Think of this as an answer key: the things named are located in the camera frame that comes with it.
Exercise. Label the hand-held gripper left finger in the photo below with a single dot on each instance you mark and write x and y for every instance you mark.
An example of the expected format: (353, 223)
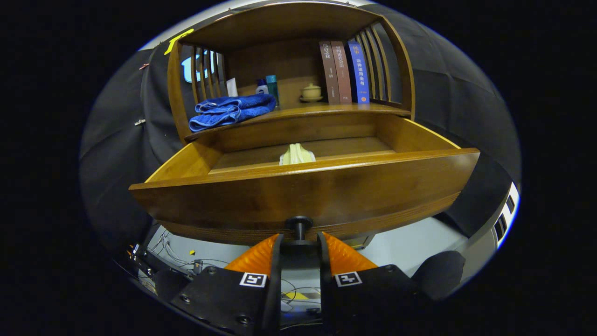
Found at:
(275, 303)

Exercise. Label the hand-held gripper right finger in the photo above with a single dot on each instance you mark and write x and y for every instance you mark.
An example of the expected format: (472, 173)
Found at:
(325, 303)

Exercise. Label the wooden drawer with black knob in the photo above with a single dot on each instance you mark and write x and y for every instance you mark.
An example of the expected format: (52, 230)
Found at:
(326, 196)

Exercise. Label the wooden countertop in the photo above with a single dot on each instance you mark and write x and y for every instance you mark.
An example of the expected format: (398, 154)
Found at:
(326, 110)

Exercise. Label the brown wooden cabinet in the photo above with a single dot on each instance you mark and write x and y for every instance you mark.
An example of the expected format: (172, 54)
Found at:
(280, 60)

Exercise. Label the yellow floor tape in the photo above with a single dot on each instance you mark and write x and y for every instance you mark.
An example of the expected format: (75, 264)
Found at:
(295, 295)

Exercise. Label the dark rounded object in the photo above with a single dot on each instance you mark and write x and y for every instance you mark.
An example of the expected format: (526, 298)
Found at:
(440, 275)

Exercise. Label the folded blue towel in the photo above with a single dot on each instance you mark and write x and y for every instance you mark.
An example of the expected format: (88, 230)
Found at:
(233, 112)

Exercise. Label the beige lidded teacup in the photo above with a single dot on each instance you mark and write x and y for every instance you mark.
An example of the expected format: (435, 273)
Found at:
(311, 92)

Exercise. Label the white lotion bottle blue cap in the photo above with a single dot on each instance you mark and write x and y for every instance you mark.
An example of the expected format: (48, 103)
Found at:
(261, 88)

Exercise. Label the teal glass bottle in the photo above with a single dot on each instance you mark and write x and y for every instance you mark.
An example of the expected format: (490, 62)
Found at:
(272, 86)

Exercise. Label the white tube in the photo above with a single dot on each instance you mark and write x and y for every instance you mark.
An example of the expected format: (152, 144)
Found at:
(232, 87)

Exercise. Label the dark brown book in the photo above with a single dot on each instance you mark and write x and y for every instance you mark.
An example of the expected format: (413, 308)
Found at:
(329, 70)

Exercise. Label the reddish brown book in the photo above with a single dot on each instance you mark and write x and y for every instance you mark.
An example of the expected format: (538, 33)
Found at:
(341, 70)

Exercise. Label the blue book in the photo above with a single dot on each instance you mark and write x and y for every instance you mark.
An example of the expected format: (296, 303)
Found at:
(359, 70)

